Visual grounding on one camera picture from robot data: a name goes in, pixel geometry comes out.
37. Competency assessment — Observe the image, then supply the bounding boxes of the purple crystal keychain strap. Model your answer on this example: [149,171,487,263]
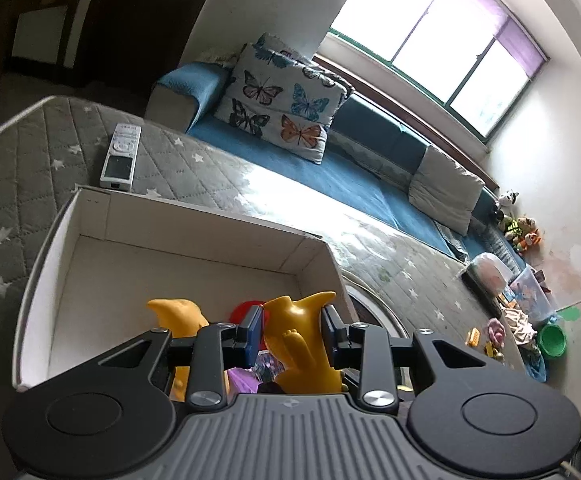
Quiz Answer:
[227,351,287,395]

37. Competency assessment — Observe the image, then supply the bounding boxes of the orange rubber duck toy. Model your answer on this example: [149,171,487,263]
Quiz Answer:
[146,299,209,401]

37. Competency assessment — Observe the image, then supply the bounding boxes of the red ball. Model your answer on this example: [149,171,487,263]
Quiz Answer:
[228,300,270,351]

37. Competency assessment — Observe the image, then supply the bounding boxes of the white cardboard box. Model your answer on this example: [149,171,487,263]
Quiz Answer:
[12,188,356,391]

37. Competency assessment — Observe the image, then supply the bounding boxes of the clear plastic toy bin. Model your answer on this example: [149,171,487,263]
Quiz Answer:
[509,266,555,326]

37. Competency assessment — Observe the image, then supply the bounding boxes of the grey sofa cushion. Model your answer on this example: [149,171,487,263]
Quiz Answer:
[409,145,484,236]

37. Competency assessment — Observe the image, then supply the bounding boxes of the green plastic bowl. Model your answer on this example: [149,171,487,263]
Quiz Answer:
[537,324,567,360]

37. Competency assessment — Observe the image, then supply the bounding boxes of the blue sofa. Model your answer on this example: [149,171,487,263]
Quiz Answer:
[145,63,525,273]

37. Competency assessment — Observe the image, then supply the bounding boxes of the stuffed toys pile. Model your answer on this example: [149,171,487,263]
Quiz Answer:
[494,192,542,256]

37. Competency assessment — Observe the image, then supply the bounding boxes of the white remote control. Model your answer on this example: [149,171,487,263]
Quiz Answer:
[100,124,142,192]

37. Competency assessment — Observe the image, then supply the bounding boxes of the butterfly print pillow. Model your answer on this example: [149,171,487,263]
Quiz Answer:
[214,32,354,165]

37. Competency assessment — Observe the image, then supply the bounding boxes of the grey star quilted mat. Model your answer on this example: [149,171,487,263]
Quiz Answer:
[0,95,527,480]

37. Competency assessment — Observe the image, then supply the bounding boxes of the dark wooden door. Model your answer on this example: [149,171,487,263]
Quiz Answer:
[74,0,206,115]

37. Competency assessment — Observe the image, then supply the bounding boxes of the window with green frame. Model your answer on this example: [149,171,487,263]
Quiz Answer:
[330,0,547,141]

